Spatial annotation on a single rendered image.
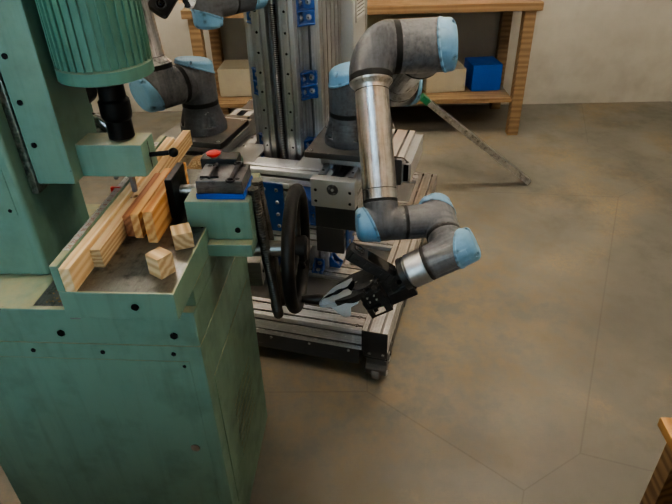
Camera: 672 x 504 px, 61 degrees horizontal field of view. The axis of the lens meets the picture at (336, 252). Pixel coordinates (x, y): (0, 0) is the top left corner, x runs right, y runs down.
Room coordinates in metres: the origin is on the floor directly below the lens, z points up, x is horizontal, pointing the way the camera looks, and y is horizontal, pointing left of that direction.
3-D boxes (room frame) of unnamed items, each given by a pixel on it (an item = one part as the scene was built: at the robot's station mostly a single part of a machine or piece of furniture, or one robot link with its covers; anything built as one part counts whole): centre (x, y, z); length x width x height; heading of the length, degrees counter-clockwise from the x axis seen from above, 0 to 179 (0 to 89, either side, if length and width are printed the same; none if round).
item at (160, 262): (0.87, 0.32, 0.92); 0.04 x 0.03 x 0.04; 52
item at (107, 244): (1.19, 0.42, 0.92); 0.60 x 0.02 x 0.04; 175
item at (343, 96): (1.69, -0.06, 0.98); 0.13 x 0.12 x 0.14; 94
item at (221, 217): (1.10, 0.23, 0.91); 0.15 x 0.14 x 0.09; 175
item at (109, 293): (1.11, 0.32, 0.87); 0.61 x 0.30 x 0.06; 175
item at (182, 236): (0.97, 0.30, 0.92); 0.04 x 0.04 x 0.03; 20
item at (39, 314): (1.12, 0.55, 0.76); 0.57 x 0.45 x 0.09; 85
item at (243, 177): (1.11, 0.23, 0.99); 0.13 x 0.11 x 0.06; 175
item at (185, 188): (1.11, 0.31, 0.95); 0.09 x 0.07 x 0.09; 175
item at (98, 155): (1.11, 0.45, 1.03); 0.14 x 0.07 x 0.09; 85
